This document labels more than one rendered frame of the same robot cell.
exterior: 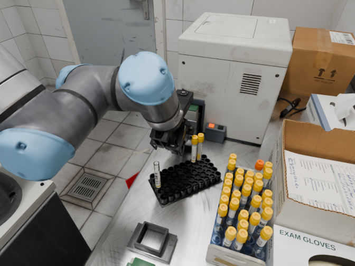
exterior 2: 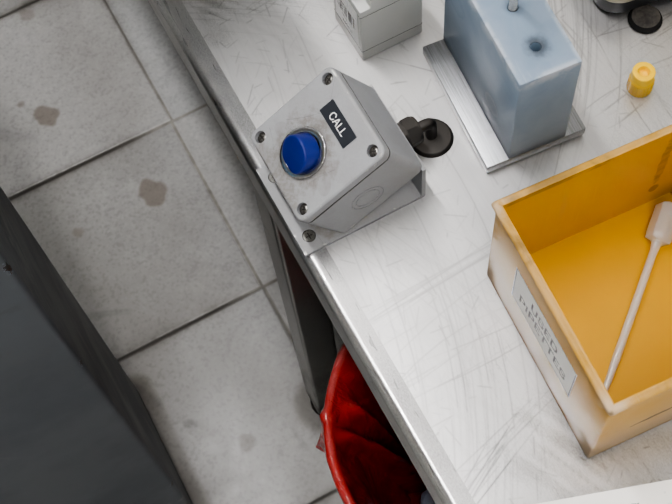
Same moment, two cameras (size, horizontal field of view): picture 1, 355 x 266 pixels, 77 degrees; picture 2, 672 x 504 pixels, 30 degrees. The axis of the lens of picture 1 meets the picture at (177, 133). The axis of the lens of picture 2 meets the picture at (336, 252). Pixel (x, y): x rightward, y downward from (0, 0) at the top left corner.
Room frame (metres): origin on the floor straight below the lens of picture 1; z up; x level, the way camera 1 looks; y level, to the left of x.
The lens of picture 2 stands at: (-0.27, 0.43, 1.60)
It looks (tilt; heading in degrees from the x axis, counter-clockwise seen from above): 66 degrees down; 320
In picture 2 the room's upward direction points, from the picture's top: 8 degrees counter-clockwise
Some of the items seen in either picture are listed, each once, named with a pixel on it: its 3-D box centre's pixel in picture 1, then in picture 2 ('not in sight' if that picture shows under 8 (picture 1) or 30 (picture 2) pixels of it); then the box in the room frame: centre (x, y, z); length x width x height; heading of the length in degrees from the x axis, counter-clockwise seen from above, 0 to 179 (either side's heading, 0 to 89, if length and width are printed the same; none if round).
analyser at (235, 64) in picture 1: (230, 77); not in sight; (0.66, -0.17, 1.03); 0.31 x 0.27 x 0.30; 161
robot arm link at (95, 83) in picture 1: (91, 92); not in sight; (0.33, 0.14, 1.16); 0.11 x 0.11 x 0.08; 78
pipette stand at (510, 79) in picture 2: not in sight; (507, 53); (-0.03, 0.07, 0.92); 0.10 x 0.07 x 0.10; 156
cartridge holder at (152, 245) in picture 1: (152, 239); not in sight; (0.20, 0.05, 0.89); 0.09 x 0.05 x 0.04; 71
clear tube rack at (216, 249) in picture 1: (240, 213); not in sight; (0.25, -0.13, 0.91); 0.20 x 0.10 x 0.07; 161
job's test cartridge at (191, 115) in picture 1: (189, 115); not in sight; (0.56, -0.04, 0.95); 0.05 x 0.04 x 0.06; 71
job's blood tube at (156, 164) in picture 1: (157, 178); not in sight; (0.33, 0.05, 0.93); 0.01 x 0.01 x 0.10
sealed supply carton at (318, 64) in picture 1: (316, 60); not in sight; (0.93, -0.60, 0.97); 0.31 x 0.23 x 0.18; 155
